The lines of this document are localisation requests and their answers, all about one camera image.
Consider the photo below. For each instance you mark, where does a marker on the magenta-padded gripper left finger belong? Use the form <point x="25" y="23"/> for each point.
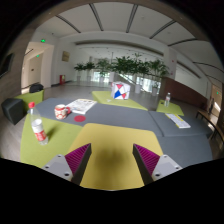
<point x="60" y="165"/>

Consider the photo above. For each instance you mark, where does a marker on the small clear water bottle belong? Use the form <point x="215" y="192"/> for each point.
<point x="167" y="100"/>

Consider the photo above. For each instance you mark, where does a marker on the green seat block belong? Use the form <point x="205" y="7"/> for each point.
<point x="31" y="99"/>

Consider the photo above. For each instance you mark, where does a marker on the white and yellow booklet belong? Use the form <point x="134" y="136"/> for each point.
<point x="178" y="120"/>

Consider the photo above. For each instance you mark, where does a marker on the green exit sign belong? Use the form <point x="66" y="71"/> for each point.
<point x="43" y="40"/>

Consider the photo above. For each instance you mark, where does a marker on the black wall screen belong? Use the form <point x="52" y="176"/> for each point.
<point x="6" y="65"/>

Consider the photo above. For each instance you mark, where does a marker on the black bag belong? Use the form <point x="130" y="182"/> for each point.
<point x="36" y="88"/>

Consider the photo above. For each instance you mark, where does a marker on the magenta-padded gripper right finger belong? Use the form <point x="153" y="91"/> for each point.
<point x="163" y="165"/>

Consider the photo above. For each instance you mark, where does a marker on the clear red-capped water bottle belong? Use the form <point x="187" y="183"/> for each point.
<point x="39" y="128"/>

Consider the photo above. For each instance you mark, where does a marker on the small green block table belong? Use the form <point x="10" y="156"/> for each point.
<point x="170" y="110"/>

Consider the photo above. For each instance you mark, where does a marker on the flat round red coaster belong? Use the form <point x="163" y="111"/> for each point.
<point x="79" y="118"/>

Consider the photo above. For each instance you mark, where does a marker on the red and white mug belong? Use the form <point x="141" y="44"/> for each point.
<point x="60" y="111"/>

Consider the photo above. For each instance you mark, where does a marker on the dark grey seat block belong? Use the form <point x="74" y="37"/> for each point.
<point x="12" y="110"/>

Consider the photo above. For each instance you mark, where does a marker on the row of potted plants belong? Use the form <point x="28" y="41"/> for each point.
<point x="126" y="66"/>

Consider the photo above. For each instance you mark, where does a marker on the red fire extinguisher box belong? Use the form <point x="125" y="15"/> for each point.
<point x="62" y="79"/>

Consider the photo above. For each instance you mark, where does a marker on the framed wall picture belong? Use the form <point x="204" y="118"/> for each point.
<point x="65" y="56"/>

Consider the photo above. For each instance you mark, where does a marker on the printed magazine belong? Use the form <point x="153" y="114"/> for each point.
<point x="81" y="106"/>

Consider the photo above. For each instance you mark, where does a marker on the white red blue geometric box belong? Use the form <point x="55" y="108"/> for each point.
<point x="120" y="90"/>

